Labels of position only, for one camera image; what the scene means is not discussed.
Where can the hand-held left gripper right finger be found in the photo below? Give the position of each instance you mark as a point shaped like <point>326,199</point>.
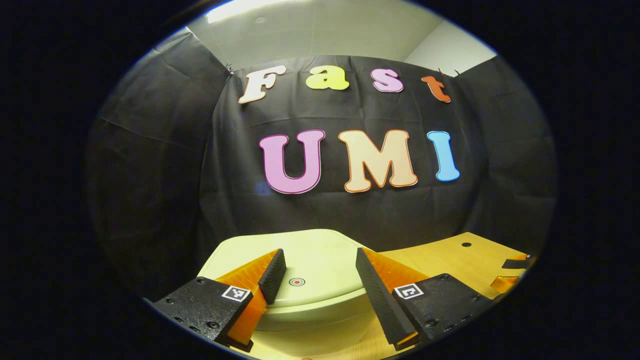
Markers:
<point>382,300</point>

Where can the wooden desktop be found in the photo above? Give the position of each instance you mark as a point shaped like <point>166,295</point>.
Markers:
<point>450,255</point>

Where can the ceiling light panel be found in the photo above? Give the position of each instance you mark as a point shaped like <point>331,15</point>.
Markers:
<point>240,9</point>

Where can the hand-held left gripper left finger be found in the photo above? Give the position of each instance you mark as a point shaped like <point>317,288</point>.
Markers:
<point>200,307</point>

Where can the green desktop garbage bin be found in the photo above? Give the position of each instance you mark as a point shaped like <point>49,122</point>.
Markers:
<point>320,260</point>

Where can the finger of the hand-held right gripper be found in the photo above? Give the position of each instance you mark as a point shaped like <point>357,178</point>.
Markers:
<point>505,284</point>
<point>515,263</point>

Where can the black backdrop cloth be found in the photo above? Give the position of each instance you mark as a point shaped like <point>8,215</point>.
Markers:
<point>350,210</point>

